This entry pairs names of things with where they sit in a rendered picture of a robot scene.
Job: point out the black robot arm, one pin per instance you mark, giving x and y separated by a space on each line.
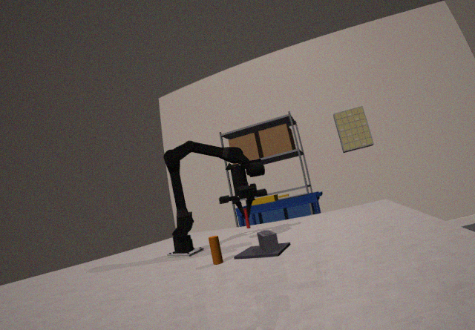
182 241

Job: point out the brown cylinder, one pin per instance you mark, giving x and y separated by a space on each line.
215 250

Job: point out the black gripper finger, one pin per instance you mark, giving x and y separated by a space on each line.
239 205
249 205

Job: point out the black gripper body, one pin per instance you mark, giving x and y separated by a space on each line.
227 198

